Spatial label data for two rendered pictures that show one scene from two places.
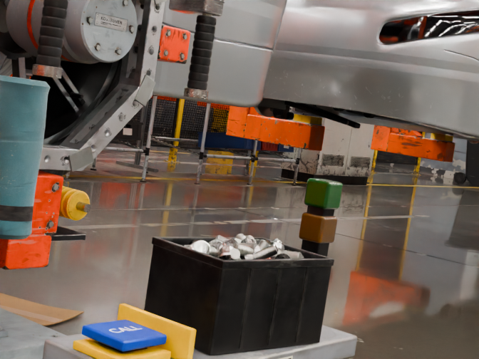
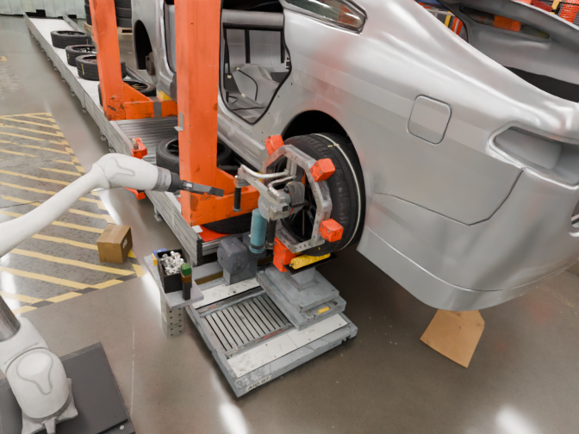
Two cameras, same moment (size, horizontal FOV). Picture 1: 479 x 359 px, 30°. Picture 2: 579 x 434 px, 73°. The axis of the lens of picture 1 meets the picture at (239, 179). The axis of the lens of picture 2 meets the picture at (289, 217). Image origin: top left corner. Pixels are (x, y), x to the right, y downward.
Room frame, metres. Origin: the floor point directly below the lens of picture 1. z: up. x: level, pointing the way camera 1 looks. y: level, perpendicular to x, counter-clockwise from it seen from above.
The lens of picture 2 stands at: (2.03, -1.37, 1.85)
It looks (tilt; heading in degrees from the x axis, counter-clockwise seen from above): 32 degrees down; 103
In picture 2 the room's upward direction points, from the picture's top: 8 degrees clockwise
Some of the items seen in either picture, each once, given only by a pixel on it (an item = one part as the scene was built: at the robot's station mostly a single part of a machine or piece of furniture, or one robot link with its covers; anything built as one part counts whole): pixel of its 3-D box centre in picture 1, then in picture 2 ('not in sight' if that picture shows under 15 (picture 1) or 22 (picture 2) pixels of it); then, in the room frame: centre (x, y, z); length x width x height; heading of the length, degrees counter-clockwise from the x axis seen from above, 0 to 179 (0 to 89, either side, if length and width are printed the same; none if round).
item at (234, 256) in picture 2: not in sight; (250, 257); (1.36, 0.55, 0.26); 0.42 x 0.18 x 0.35; 52
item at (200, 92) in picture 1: (201, 55); (271, 230); (1.62, 0.10, 0.83); 0.04 x 0.04 x 0.16
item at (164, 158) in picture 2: not in sight; (196, 159); (0.46, 1.46, 0.39); 0.66 x 0.66 x 0.24
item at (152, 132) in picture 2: not in sight; (186, 176); (0.31, 1.57, 0.14); 2.47 x 0.85 x 0.27; 142
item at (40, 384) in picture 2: not in sight; (39, 379); (1.04, -0.74, 0.49); 0.18 x 0.16 x 0.22; 155
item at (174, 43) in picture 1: (162, 43); (330, 230); (1.88, 0.20, 0.85); 0.09 x 0.08 x 0.07; 142
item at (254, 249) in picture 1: (239, 285); (173, 269); (1.16, -0.02, 0.52); 0.20 x 0.14 x 0.13; 133
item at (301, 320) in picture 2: not in sight; (300, 290); (1.73, 0.52, 0.13); 0.50 x 0.36 x 0.10; 142
